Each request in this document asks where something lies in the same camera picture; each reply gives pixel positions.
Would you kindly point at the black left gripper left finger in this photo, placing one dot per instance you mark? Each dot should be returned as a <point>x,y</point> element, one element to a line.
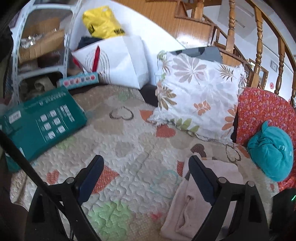
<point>72,193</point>

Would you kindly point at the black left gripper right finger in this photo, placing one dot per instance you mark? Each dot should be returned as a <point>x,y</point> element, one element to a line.
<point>249,220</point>

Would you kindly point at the pale pink embroidered sweater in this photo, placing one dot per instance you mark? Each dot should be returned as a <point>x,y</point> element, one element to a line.
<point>188,208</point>

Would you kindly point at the heart patterned quilt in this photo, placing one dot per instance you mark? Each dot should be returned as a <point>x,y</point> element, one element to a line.
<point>143,163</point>

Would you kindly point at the teal plush cushion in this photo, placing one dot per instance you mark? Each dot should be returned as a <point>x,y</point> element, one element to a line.
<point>271,149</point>

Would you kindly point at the green cardboard box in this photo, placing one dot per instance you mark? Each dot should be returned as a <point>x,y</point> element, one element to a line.
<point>36,125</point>

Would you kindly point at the long teal toy box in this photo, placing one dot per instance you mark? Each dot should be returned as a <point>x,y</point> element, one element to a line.
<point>79,80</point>

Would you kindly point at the red floral blanket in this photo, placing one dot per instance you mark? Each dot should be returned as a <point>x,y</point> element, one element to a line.
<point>255,106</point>

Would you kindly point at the white floral pillow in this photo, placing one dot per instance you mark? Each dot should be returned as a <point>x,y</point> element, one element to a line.
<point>197,96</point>

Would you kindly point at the white paper shopping bag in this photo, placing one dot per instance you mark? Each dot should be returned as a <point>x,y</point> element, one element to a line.
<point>118,61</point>

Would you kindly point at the white metal shelf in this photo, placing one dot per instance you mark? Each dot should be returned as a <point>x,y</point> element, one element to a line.
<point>40,38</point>

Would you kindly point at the yellow plastic bag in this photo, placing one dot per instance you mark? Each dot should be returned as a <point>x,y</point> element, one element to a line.
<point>101,23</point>

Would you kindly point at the wooden stair railing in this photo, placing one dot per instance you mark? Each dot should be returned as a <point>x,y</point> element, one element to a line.
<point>246,38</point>

